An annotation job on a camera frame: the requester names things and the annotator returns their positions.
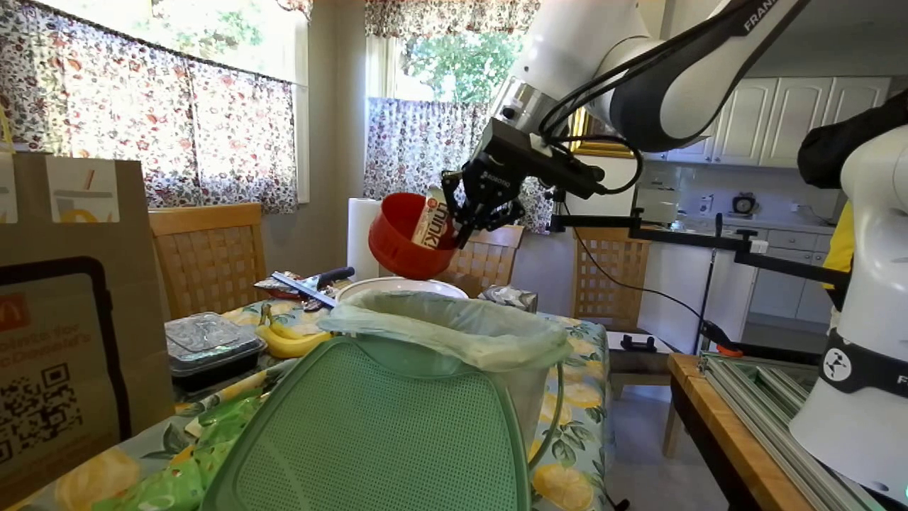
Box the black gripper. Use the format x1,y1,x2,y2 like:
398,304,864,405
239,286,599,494
436,123,547,253

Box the small orange white box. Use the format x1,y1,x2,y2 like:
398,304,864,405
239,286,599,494
409,185,457,253

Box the white bin with green liner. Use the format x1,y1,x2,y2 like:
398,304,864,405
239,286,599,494
315,286,576,458

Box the green plastic bin lid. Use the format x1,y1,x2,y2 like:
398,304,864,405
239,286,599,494
198,335,532,511

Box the wooden lattice-back chair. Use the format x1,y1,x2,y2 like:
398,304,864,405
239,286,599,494
436,220,525,299
149,202,270,324

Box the narrow floral cafe curtain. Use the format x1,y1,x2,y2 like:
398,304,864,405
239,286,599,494
361,93,555,235

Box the white plate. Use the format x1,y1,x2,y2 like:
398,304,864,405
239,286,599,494
338,272,470,307

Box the white paper towel roll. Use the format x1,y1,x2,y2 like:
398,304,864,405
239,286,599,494
344,196,385,277

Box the floral window valance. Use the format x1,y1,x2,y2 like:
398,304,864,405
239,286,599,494
362,0,547,39

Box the lemon print tablecloth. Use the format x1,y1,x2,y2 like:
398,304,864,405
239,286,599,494
7,296,612,511

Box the yellow banana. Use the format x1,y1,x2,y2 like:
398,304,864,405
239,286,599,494
254,314,334,361

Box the small black device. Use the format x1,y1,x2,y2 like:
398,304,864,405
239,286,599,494
618,331,662,355

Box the black tray with foil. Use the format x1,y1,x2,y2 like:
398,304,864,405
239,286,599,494
161,310,267,387

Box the white lower kitchen cabinets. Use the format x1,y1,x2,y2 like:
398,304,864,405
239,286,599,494
745,223,845,328

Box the white kitchen cabinets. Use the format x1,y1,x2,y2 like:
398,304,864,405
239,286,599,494
745,223,845,328
713,77,893,174

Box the wide floral cafe curtain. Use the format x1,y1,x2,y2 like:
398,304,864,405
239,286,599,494
0,0,300,212

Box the white upper kitchen cabinets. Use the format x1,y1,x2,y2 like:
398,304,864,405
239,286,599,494
713,77,893,174

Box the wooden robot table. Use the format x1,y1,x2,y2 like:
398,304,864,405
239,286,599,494
666,351,816,511

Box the aluminium mounting rails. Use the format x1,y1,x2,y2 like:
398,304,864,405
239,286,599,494
703,351,887,511

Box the green plastic bag pack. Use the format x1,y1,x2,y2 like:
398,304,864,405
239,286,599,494
111,394,263,511

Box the brown paper bag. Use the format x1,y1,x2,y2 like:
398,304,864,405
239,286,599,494
0,150,178,509

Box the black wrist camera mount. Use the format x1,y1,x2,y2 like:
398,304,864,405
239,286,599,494
521,137,608,202

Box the gold picture frame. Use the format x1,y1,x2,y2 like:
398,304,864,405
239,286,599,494
564,107,635,162

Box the black handled knife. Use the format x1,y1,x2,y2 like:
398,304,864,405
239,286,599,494
253,264,361,313

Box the thin black camera cable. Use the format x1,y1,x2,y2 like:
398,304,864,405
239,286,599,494
574,230,826,367

